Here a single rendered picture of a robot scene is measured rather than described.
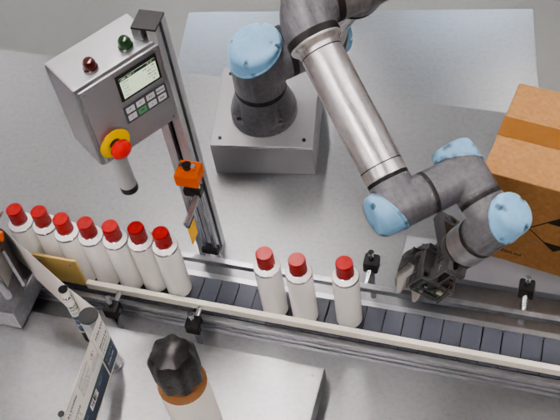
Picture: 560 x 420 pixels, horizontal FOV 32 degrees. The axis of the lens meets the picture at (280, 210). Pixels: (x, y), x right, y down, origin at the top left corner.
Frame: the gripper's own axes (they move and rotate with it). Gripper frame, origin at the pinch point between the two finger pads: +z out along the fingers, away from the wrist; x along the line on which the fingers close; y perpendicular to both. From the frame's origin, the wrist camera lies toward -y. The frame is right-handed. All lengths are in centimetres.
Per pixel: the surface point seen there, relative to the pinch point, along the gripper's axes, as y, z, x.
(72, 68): 2, -13, -73
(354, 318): 7.1, 8.8, -3.9
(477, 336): 4.1, -0.7, 17.8
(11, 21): -154, 183, -105
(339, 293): 7.7, 2.2, -11.0
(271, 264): 6.8, 5.2, -24.5
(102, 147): 6, -3, -62
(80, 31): -153, 166, -79
